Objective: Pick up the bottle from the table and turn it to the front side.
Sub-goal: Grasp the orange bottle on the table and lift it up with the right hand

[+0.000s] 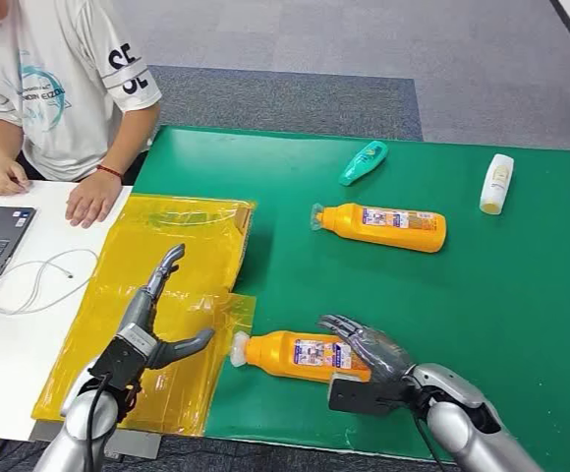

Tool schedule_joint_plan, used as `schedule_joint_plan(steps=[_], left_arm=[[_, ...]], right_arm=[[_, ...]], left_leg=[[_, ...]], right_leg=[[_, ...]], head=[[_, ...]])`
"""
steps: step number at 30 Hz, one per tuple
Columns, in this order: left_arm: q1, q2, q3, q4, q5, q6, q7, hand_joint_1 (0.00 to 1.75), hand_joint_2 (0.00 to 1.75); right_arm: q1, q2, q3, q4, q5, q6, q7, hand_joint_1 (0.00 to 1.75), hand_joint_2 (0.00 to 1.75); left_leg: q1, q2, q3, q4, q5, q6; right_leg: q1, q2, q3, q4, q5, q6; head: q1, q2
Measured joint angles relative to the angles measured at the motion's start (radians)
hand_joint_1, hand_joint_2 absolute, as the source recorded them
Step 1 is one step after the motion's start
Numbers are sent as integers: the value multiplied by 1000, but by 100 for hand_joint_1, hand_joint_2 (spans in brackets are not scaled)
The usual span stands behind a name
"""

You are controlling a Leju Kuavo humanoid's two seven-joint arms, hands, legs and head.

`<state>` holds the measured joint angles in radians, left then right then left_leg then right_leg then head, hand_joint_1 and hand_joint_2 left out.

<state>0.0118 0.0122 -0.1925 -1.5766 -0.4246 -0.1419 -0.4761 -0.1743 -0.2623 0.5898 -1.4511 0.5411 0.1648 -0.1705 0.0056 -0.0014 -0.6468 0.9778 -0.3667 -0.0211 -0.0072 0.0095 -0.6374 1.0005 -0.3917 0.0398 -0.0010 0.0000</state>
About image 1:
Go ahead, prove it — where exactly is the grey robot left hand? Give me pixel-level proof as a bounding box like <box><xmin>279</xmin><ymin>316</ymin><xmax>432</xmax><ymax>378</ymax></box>
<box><xmin>116</xmin><ymin>244</ymin><xmax>215</xmax><ymax>372</ymax></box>

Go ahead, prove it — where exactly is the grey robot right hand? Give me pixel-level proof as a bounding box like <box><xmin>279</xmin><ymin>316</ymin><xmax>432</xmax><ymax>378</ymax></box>
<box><xmin>318</xmin><ymin>314</ymin><xmax>415</xmax><ymax>386</ymax></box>

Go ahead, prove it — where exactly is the orange bottle with clear cap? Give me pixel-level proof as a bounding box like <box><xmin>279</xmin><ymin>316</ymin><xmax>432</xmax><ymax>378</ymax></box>
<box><xmin>230</xmin><ymin>329</ymin><xmax>372</xmax><ymax>384</ymax></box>
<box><xmin>310</xmin><ymin>202</ymin><xmax>448</xmax><ymax>254</ymax></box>

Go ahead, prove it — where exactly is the teal plastic bottle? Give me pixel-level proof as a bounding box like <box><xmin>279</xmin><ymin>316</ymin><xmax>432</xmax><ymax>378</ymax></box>
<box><xmin>337</xmin><ymin>140</ymin><xmax>389</xmax><ymax>188</ymax></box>

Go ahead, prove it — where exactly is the white plastic bottle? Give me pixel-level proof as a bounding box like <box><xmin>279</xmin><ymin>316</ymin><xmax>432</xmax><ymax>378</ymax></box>
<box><xmin>479</xmin><ymin>153</ymin><xmax>515</xmax><ymax>216</ymax></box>

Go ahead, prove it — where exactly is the yellow plastic bag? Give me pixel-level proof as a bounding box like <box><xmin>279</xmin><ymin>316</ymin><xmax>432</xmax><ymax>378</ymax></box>
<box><xmin>31</xmin><ymin>193</ymin><xmax>257</xmax><ymax>438</ymax></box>

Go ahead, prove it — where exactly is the person's left hand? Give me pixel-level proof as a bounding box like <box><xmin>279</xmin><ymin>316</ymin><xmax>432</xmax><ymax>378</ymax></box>
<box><xmin>65</xmin><ymin>170</ymin><xmax>122</xmax><ymax>230</ymax></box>

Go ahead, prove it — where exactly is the person's hand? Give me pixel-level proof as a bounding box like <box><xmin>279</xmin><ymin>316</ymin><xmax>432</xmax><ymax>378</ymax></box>
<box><xmin>0</xmin><ymin>159</ymin><xmax>33</xmax><ymax>198</ymax></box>
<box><xmin>65</xmin><ymin>170</ymin><xmax>122</xmax><ymax>230</ymax></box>

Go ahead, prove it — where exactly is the green table mat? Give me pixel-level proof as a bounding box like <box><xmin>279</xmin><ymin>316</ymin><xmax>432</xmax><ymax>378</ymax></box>
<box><xmin>132</xmin><ymin>125</ymin><xmax>570</xmax><ymax>472</ymax></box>

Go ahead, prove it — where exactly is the grey metal plate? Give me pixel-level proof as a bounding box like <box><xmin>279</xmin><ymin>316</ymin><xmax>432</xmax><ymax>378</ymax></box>
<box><xmin>29</xmin><ymin>420</ymin><xmax>162</xmax><ymax>460</ymax></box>

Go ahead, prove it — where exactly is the person's right hand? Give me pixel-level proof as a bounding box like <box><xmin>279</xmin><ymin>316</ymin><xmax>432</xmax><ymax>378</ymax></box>
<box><xmin>0</xmin><ymin>159</ymin><xmax>33</xmax><ymax>198</ymax></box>

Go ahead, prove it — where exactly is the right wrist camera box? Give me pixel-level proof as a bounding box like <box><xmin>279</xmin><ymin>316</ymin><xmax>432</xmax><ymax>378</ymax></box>
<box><xmin>328</xmin><ymin>372</ymin><xmax>405</xmax><ymax>417</ymax></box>

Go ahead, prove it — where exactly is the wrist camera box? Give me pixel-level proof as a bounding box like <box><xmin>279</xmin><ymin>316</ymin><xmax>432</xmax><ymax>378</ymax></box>
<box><xmin>88</xmin><ymin>324</ymin><xmax>158</xmax><ymax>392</ymax></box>
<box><xmin>328</xmin><ymin>372</ymin><xmax>405</xmax><ymax>417</ymax></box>

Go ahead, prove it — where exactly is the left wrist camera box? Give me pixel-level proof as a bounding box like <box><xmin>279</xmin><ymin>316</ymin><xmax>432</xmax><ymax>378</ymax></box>
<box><xmin>88</xmin><ymin>324</ymin><xmax>158</xmax><ymax>392</ymax></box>

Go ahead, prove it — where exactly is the white cable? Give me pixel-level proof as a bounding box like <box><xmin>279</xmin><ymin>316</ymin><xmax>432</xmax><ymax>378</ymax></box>
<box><xmin>0</xmin><ymin>249</ymin><xmax>100</xmax><ymax>318</ymax></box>

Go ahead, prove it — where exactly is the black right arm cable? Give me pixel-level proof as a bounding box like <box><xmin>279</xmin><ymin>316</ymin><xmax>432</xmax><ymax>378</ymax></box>
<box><xmin>413</xmin><ymin>413</ymin><xmax>448</xmax><ymax>472</ymax></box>

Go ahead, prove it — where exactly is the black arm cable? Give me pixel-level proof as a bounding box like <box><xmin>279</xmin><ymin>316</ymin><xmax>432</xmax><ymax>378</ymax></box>
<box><xmin>413</xmin><ymin>413</ymin><xmax>448</xmax><ymax>472</ymax></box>
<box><xmin>84</xmin><ymin>374</ymin><xmax>113</xmax><ymax>472</ymax></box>

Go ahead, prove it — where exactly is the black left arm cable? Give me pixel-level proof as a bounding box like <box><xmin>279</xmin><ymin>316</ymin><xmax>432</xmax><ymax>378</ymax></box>
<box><xmin>84</xmin><ymin>374</ymin><xmax>113</xmax><ymax>472</ymax></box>

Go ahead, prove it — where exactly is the red bracelet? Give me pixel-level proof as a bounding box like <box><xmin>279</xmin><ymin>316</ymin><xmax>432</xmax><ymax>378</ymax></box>
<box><xmin>95</xmin><ymin>163</ymin><xmax>124</xmax><ymax>182</ymax></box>

